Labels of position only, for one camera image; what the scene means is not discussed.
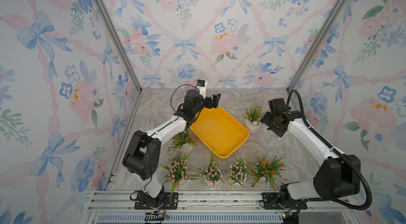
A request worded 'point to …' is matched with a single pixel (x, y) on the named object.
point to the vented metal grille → (192, 218)
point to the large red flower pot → (269, 172)
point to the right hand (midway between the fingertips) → (266, 116)
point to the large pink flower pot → (177, 170)
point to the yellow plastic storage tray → (221, 130)
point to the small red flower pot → (252, 116)
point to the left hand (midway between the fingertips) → (214, 91)
